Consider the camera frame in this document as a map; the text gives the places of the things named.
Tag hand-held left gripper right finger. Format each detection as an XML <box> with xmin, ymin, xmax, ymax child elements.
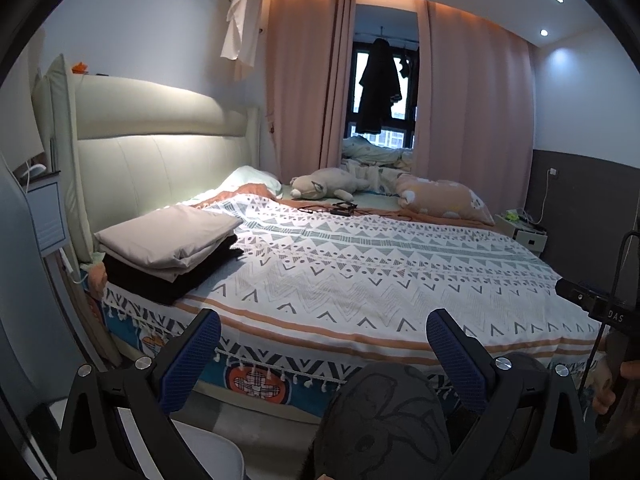
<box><xmin>425</xmin><ymin>308</ymin><xmax>591</xmax><ymax>480</ymax></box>

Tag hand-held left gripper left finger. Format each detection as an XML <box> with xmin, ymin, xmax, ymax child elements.
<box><xmin>59</xmin><ymin>308</ymin><xmax>223</xmax><ymax>480</ymax></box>

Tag beige jacket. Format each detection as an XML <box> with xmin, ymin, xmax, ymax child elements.
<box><xmin>94</xmin><ymin>205</ymin><xmax>243</xmax><ymax>283</ymax></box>

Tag black folded clothes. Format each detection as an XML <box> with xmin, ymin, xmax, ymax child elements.
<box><xmin>102</xmin><ymin>235</ymin><xmax>246</xmax><ymax>306</ymax></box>

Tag person's right hand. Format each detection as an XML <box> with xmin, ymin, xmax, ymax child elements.
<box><xmin>590</xmin><ymin>332</ymin><xmax>640</xmax><ymax>431</ymax></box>

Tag white nightstand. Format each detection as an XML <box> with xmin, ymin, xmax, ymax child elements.
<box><xmin>495</xmin><ymin>210</ymin><xmax>548</xmax><ymax>253</ymax></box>

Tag patterned bedspread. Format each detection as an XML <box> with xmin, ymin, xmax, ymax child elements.
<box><xmin>100</xmin><ymin>192</ymin><xmax>613</xmax><ymax>406</ymax></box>

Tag peach printed pillow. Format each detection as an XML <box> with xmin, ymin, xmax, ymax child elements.
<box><xmin>395</xmin><ymin>174</ymin><xmax>496</xmax><ymax>226</ymax></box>

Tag cream padded headboard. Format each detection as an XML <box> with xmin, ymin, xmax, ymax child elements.
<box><xmin>30</xmin><ymin>55</ymin><xmax>263</xmax><ymax>266</ymax></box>

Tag white pillow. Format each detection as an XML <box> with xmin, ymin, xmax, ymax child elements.
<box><xmin>220</xmin><ymin>165</ymin><xmax>283</xmax><ymax>198</ymax></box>

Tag pale framed panel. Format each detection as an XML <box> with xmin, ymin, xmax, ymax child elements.
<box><xmin>27</xmin><ymin>175</ymin><xmax>68</xmax><ymax>256</ymax></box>

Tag grey plush toy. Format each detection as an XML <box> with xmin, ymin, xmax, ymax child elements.
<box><xmin>290</xmin><ymin>167</ymin><xmax>373</xmax><ymax>201</ymax></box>

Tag pale floral quilt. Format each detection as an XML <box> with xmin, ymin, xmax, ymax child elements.
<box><xmin>342</xmin><ymin>135</ymin><xmax>416</xmax><ymax>171</ymax></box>

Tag balcony window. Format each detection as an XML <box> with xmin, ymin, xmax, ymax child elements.
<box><xmin>347</xmin><ymin>40</ymin><xmax>418</xmax><ymax>151</ymax></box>

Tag pink curtain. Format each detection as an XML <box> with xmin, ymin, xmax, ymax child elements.
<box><xmin>415</xmin><ymin>0</ymin><xmax>543</xmax><ymax>221</ymax></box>
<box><xmin>262</xmin><ymin>0</ymin><xmax>356</xmax><ymax>191</ymax></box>

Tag black hanging coat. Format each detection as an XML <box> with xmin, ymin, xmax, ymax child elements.
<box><xmin>356</xmin><ymin>37</ymin><xmax>403</xmax><ymax>133</ymax></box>

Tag white hanging shirt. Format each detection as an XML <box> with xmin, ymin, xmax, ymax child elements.
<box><xmin>220</xmin><ymin>0</ymin><xmax>263</xmax><ymax>68</ymax></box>

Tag black cable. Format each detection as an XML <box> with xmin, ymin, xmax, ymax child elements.
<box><xmin>577</xmin><ymin>230</ymin><xmax>640</xmax><ymax>406</ymax></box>

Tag white charging cable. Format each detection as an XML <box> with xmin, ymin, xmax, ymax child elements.
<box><xmin>535</xmin><ymin>175</ymin><xmax>556</xmax><ymax>226</ymax></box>

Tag black straps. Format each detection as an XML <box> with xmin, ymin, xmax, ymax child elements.
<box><xmin>295</xmin><ymin>200</ymin><xmax>358</xmax><ymax>217</ymax></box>

